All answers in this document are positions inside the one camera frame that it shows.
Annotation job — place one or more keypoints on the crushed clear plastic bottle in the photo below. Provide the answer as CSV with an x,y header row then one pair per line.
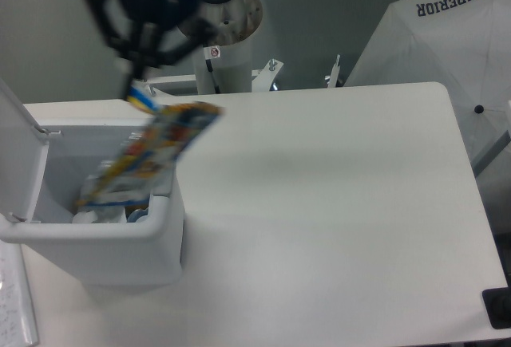
x,y
136,215

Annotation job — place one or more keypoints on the white crumpled paper trash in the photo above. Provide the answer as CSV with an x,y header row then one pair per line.
x,y
99,214

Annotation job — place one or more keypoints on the blue snack wrapper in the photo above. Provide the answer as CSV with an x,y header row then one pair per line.
x,y
129,178

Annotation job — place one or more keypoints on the black device at table edge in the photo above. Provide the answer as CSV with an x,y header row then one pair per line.
x,y
497,304

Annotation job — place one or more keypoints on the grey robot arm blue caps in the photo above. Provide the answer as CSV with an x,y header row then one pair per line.
x,y
151,33

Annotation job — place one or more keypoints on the white trash can lid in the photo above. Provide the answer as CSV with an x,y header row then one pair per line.
x,y
24,151

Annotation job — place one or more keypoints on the white umbrella with lettering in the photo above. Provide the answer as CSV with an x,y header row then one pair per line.
x,y
461,44

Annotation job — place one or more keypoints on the white plastic trash can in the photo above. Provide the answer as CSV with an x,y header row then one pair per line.
x,y
146,252

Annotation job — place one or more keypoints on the white metal base bracket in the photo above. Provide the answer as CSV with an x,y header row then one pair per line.
x,y
263,80

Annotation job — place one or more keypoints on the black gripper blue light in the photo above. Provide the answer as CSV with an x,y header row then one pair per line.
x,y
165,15

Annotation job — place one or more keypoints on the paper sheet in sleeve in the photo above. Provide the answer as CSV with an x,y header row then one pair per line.
x,y
18,323

